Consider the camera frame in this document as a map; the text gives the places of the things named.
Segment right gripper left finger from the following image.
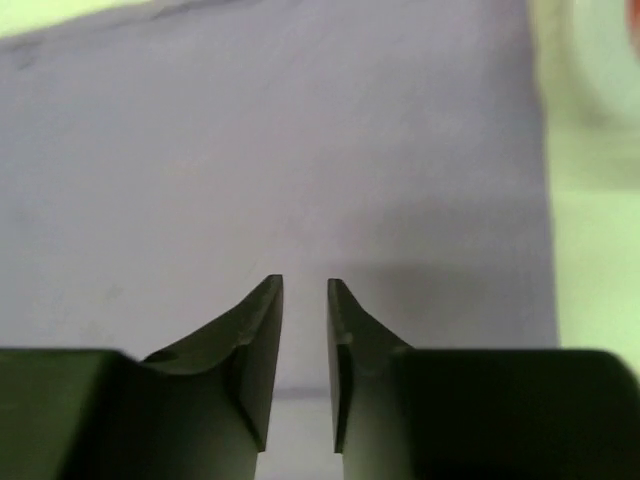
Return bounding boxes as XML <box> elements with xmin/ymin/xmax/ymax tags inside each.
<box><xmin>1</xmin><ymin>275</ymin><xmax>283</xmax><ymax>479</ymax></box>

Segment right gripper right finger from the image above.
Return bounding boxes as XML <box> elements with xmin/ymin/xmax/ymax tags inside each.
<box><xmin>327</xmin><ymin>279</ymin><xmax>639</xmax><ymax>479</ymax></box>

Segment purple t-shirt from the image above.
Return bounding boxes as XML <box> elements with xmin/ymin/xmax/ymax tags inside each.
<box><xmin>1</xmin><ymin>1</ymin><xmax>557</xmax><ymax>399</ymax></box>

